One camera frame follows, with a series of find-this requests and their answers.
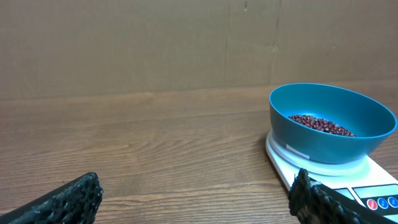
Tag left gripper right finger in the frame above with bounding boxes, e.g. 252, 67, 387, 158
288, 169, 393, 224

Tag white kitchen scale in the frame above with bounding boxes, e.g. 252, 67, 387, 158
266, 131, 397, 223

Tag teal metal bowl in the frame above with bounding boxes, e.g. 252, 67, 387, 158
269, 83, 397, 164

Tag cardboard box wall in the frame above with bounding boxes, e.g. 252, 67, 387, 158
1, 0, 397, 100

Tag red beans in bowl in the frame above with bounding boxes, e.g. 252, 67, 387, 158
289, 114, 356, 137

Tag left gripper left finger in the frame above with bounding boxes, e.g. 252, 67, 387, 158
1, 172, 104, 224

